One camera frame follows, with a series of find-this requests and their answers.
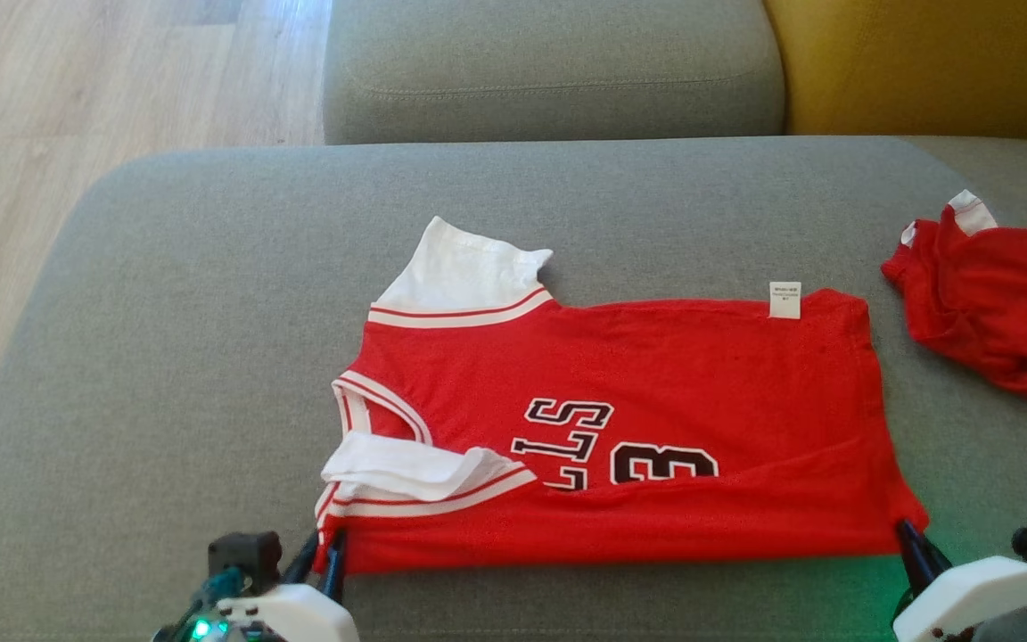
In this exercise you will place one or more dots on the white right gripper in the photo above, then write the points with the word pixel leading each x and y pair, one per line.
pixel 986 606

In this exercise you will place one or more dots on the red jersey with white sleeves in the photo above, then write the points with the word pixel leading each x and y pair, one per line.
pixel 656 357

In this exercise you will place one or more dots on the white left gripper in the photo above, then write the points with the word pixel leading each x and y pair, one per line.
pixel 299 620

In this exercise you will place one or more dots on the yellow sofa backrest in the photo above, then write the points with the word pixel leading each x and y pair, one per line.
pixel 924 62

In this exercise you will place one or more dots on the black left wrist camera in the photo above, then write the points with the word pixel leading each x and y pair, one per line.
pixel 246 553

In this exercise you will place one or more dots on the large grey sofa seat cushion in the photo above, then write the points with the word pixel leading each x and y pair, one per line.
pixel 210 312

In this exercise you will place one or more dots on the red shorts with white stripe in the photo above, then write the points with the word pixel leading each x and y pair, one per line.
pixel 1004 312

